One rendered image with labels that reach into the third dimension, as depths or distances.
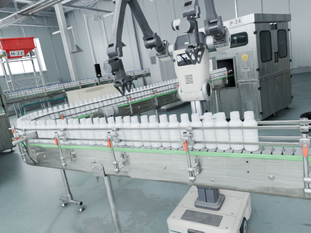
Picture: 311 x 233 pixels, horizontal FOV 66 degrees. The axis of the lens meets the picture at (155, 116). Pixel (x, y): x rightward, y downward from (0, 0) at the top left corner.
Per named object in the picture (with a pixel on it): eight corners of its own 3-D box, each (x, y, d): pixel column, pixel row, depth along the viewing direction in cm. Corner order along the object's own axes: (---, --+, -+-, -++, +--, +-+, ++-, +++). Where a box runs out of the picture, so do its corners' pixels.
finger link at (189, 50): (204, 63, 122) (202, 44, 120) (199, 64, 116) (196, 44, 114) (191, 64, 126) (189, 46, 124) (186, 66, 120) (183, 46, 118)
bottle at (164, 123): (174, 146, 124) (170, 115, 120) (163, 148, 123) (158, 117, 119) (171, 143, 129) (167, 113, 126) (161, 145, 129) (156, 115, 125)
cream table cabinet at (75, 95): (115, 127, 641) (107, 83, 617) (129, 129, 594) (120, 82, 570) (77, 141, 572) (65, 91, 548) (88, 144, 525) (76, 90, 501)
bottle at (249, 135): (258, 152, 100) (256, 113, 96) (243, 151, 102) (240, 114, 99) (259, 146, 105) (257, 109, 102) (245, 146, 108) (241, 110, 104)
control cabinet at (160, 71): (173, 105, 826) (164, 48, 787) (184, 106, 788) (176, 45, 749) (156, 111, 775) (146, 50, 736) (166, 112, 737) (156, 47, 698)
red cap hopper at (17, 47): (27, 138, 694) (-2, 38, 638) (21, 136, 748) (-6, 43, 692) (58, 129, 751) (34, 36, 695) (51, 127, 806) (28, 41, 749)
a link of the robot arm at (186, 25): (199, 5, 116) (183, 10, 120) (190, 2, 106) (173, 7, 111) (203, 31, 118) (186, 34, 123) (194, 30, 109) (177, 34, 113)
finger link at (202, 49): (206, 62, 125) (204, 43, 123) (202, 63, 119) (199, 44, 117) (194, 64, 129) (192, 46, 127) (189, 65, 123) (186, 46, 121)
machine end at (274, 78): (241, 106, 639) (234, 28, 599) (295, 107, 541) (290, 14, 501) (205, 123, 540) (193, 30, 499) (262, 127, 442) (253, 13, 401)
